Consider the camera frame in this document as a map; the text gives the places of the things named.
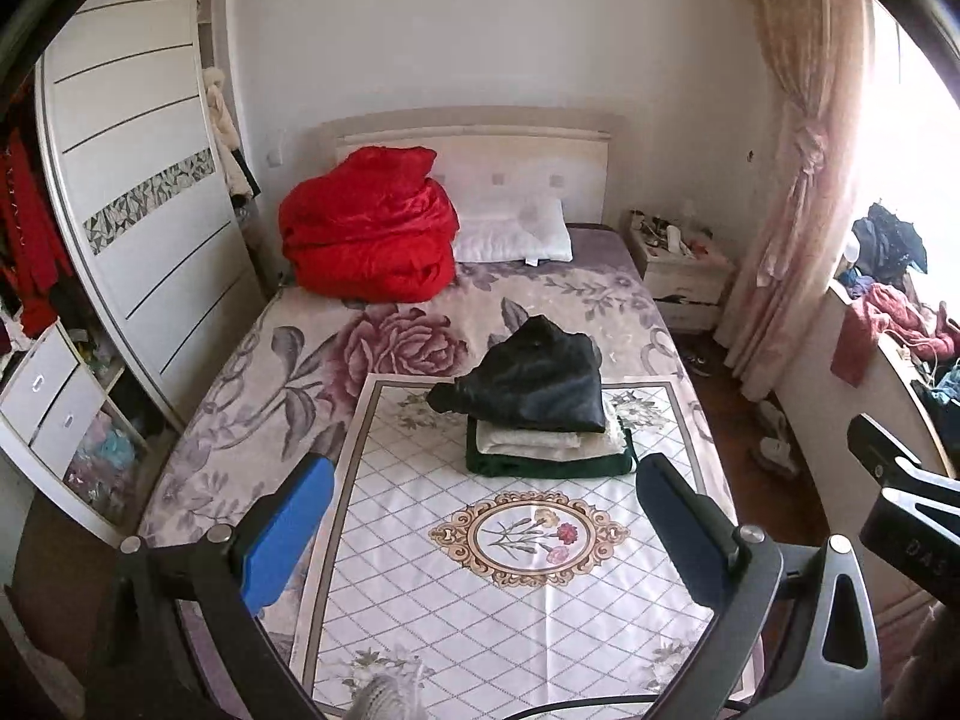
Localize black leather jacket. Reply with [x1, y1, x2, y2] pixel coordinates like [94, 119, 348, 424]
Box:
[427, 316, 607, 434]

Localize clothes pile by window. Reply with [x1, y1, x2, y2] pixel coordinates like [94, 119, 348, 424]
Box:
[828, 202, 960, 452]

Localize red clothes in wardrobe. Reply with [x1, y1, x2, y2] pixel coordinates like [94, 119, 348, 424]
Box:
[2, 128, 73, 340]

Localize white patterned bed mat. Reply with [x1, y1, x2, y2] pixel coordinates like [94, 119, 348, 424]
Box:
[291, 376, 711, 718]

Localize white drawer unit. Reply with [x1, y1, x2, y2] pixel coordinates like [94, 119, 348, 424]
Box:
[2, 323, 106, 479]

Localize green and cream fleece garment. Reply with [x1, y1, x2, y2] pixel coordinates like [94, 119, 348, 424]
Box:
[466, 411, 636, 479]

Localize white bedside table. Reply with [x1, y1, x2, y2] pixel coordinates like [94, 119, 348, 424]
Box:
[626, 210, 736, 335]

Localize red quilt bundle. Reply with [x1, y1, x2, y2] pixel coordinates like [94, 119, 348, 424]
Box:
[278, 146, 459, 304]

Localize white pillow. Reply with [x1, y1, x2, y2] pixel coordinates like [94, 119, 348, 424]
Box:
[452, 195, 573, 266]

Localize cream bed headboard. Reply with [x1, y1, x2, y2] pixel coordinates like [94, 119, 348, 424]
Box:
[314, 106, 628, 227]

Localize pink curtain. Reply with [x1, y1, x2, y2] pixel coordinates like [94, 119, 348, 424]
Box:
[716, 0, 874, 401]

